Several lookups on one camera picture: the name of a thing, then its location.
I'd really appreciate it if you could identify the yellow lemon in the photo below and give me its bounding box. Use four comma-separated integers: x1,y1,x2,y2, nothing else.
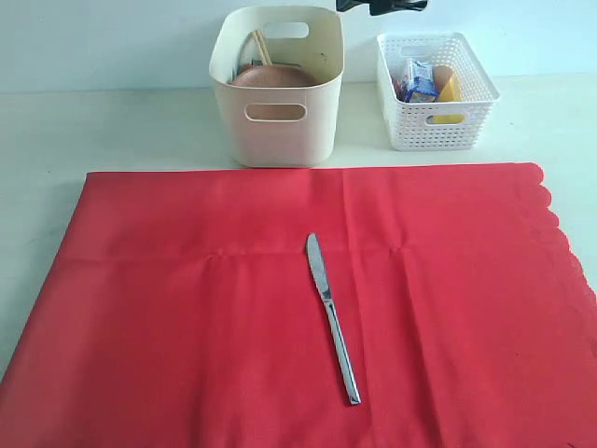
431,114,465,125

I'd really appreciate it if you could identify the silver table knife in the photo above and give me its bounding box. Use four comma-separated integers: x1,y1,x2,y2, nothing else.
306,233,362,406

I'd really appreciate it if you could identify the white perforated plastic basket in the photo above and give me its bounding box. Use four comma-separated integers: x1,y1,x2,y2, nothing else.
377,33,499,151

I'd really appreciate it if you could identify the brown egg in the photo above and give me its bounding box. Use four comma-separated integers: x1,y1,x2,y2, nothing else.
433,64,453,91

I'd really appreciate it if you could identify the cream plastic bin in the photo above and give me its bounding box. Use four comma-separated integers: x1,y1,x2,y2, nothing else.
209,6,344,167

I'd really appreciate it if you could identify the red tablecloth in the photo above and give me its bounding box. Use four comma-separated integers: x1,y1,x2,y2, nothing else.
1,163,596,447

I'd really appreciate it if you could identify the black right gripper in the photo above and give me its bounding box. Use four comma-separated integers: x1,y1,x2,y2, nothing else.
335,0,428,17

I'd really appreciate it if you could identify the brown round plate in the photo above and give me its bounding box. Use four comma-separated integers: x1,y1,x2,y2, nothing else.
231,64,318,121

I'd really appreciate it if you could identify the red sausage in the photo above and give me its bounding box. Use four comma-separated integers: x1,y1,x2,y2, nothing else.
392,77,403,101

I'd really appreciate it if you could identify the small milk carton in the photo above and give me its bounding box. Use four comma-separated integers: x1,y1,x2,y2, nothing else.
399,58,439,103

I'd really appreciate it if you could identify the orange cheese wedge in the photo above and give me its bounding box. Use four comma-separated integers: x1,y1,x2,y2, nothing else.
436,74,462,103

